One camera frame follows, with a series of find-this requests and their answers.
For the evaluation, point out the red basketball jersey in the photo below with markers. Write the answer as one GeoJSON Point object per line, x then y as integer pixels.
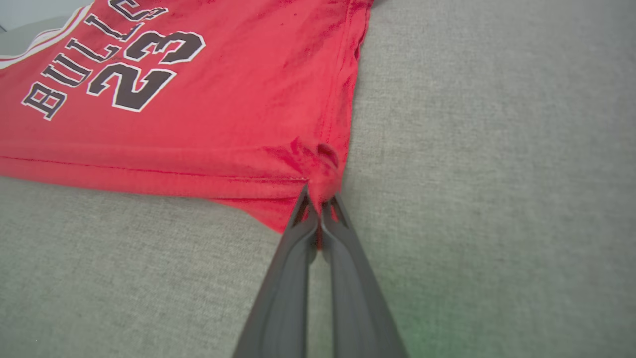
{"type": "Point", "coordinates": [223, 99]}

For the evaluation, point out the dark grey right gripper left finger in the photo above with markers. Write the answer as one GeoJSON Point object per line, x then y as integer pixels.
{"type": "Point", "coordinates": [283, 298]}

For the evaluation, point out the grey fabric sofa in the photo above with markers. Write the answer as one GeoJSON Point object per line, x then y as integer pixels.
{"type": "Point", "coordinates": [497, 199]}

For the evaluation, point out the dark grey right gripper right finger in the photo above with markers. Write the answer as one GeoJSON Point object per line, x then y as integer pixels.
{"type": "Point", "coordinates": [355, 298]}

